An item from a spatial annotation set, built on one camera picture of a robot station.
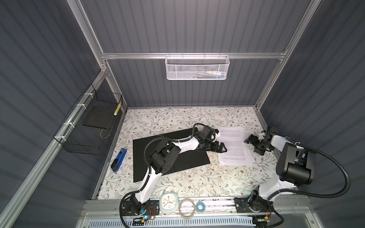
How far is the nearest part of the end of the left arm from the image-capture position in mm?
786

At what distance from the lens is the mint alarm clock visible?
2.37 feet

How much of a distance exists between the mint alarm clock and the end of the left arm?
0.30 meters
